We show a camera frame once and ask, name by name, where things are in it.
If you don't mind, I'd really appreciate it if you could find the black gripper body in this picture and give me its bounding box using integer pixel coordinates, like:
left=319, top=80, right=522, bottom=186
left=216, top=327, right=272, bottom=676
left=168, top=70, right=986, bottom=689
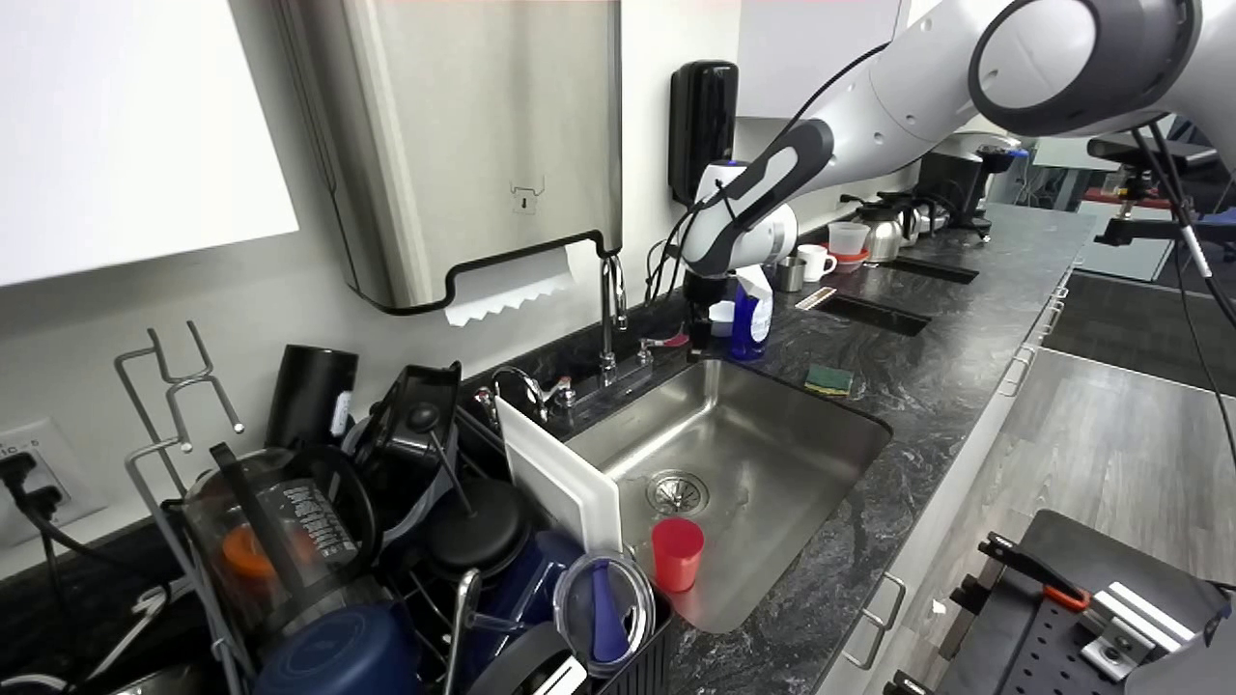
left=685, top=261, right=749, bottom=340

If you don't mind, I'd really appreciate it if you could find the black round lid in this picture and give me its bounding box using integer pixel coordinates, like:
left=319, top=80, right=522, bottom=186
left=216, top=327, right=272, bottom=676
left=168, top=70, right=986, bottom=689
left=429, top=493, right=527, bottom=572

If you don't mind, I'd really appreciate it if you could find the blue cooking pot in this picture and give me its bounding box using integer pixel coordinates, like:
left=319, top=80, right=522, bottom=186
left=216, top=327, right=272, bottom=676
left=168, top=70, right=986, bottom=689
left=249, top=601, right=429, bottom=695

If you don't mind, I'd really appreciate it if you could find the blue dish soap bottle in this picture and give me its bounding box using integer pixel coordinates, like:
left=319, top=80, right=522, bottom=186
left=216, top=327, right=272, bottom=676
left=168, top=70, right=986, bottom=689
left=730, top=261, right=782, bottom=364

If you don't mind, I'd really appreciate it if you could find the chrome sink faucet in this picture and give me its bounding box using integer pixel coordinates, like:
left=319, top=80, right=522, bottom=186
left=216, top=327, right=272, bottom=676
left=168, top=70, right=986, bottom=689
left=469, top=247, right=662, bottom=438

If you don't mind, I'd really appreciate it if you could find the white mug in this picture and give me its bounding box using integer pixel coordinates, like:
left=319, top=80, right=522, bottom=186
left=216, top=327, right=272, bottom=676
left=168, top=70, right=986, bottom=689
left=792, top=238, right=841, bottom=286

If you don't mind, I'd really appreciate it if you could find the white cup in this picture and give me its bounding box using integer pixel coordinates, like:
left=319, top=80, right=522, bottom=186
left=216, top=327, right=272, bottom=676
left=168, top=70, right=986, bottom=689
left=825, top=222, right=872, bottom=261

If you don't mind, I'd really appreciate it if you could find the green yellow sponge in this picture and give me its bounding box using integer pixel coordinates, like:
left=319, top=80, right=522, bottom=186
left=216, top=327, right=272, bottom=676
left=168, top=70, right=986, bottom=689
left=804, top=364, right=867, bottom=400

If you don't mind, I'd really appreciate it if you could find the black counter mat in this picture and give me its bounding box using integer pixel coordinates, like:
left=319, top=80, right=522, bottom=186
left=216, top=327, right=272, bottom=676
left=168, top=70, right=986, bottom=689
left=814, top=290, right=934, bottom=340
left=882, top=251, right=983, bottom=286

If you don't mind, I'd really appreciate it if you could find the stainless steel sink basin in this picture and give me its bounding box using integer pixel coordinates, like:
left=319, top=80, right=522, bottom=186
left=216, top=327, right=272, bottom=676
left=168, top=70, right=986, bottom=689
left=563, top=357, right=895, bottom=639

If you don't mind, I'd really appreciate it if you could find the metal sink drain strainer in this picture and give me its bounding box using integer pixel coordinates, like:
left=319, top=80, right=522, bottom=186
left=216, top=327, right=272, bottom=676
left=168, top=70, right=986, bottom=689
left=646, top=462, right=710, bottom=518

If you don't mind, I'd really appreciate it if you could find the white paper towel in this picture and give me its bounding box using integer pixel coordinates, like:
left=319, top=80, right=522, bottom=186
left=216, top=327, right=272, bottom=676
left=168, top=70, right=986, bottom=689
left=442, top=243, right=577, bottom=327

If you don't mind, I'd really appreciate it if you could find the white plastic drain tray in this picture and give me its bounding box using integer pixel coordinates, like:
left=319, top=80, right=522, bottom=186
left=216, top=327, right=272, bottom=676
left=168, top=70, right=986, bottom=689
left=493, top=394, right=628, bottom=560

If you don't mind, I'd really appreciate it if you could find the black coffee machine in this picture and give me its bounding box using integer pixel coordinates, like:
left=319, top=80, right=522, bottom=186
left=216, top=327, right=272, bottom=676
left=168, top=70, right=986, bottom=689
left=921, top=148, right=1021, bottom=234

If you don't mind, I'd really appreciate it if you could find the red plastic cup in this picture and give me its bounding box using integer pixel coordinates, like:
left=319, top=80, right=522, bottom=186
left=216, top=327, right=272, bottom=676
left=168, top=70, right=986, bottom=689
left=648, top=515, right=710, bottom=597

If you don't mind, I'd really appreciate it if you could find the steel paper towel dispenser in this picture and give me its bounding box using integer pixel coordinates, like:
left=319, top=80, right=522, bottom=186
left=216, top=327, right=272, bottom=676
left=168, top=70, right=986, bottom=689
left=282, top=0, right=627, bottom=322

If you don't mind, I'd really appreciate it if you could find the black plastic container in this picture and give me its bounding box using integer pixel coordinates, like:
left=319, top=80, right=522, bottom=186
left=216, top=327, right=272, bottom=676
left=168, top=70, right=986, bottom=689
left=365, top=361, right=465, bottom=469

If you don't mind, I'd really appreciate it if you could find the navy blue saucepan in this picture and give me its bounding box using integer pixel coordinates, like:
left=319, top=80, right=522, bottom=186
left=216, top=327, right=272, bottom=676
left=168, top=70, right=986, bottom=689
left=435, top=518, right=582, bottom=689

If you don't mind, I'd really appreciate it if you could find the black dish rack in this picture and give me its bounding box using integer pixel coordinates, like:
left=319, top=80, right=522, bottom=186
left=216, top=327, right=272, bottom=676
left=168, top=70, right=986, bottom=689
left=126, top=372, right=671, bottom=695

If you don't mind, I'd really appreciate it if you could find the black tumbler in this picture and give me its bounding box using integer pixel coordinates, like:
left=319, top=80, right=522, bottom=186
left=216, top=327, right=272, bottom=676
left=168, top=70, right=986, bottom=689
left=264, top=340, right=365, bottom=449

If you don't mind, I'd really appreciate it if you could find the black floor mat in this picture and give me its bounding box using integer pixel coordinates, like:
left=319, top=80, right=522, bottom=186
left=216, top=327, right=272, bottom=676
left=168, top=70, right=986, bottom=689
left=1039, top=265, right=1236, bottom=398

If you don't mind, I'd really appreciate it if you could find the clear blender jar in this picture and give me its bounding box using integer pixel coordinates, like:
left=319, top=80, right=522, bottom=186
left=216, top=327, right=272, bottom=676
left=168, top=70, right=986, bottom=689
left=177, top=443, right=379, bottom=648

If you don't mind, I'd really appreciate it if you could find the black power plug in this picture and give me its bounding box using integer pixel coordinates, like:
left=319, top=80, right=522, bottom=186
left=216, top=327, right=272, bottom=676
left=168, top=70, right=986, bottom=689
left=0, top=452, right=62, bottom=524

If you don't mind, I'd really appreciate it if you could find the black wall soap dispenser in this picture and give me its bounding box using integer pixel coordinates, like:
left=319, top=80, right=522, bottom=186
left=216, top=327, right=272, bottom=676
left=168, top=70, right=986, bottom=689
left=665, top=57, right=743, bottom=207

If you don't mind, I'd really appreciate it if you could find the metal drawer handle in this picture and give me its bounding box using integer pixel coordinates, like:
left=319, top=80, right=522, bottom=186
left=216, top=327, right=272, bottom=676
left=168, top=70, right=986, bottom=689
left=841, top=572, right=909, bottom=672

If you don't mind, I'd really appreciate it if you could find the black orange handled tool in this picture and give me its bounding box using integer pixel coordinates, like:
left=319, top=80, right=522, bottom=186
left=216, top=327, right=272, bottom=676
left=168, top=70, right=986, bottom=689
left=979, top=529, right=1096, bottom=617

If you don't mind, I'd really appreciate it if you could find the black camera tripod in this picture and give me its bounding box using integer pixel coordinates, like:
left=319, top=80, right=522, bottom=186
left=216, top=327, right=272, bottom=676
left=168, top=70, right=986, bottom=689
left=1084, top=128, right=1236, bottom=254

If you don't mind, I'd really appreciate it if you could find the grey wire rack frame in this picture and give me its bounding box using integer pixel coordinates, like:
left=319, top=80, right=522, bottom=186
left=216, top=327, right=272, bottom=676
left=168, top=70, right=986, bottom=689
left=113, top=322, right=249, bottom=695

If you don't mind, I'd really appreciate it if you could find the white wall outlet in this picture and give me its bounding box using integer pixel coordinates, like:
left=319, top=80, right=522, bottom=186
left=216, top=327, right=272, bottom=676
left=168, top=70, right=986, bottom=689
left=0, top=417, right=86, bottom=518

